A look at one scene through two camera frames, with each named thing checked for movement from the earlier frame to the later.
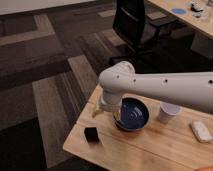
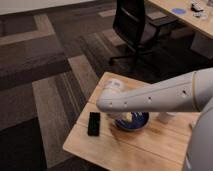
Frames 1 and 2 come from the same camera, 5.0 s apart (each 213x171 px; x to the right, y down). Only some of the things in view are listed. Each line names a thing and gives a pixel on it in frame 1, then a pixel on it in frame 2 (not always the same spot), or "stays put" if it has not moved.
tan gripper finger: (117, 115) -> (127, 116)
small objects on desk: (196, 8) stays put
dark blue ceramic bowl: (134, 114) stays put
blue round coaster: (179, 11) stays put
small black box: (91, 135) -> (94, 124)
